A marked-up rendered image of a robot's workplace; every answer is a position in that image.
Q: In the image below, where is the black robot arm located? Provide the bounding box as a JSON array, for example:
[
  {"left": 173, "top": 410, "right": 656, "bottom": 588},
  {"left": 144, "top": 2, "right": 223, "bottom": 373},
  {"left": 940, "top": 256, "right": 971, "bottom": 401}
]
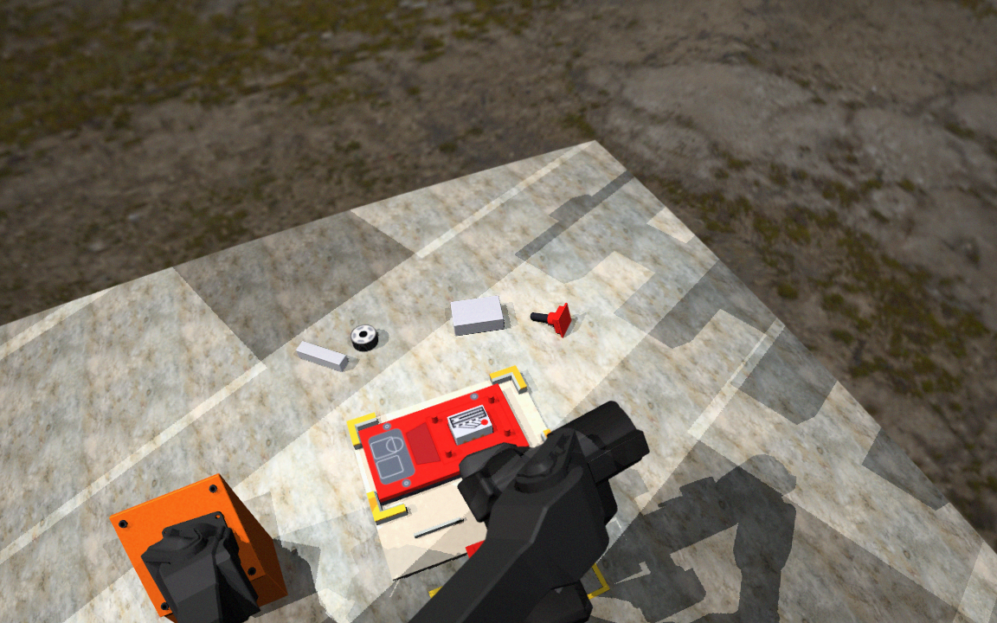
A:
[{"left": 141, "top": 401, "right": 650, "bottom": 623}]

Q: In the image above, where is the small black tyre with white wheel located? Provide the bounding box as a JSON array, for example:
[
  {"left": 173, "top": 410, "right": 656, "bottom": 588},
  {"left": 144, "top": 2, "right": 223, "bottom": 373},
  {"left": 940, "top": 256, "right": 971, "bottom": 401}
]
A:
[{"left": 351, "top": 324, "right": 378, "bottom": 351}]

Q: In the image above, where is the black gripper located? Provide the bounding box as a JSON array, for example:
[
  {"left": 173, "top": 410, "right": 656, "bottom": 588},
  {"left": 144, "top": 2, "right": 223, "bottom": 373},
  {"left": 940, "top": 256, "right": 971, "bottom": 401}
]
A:
[{"left": 459, "top": 442, "right": 593, "bottom": 623}]

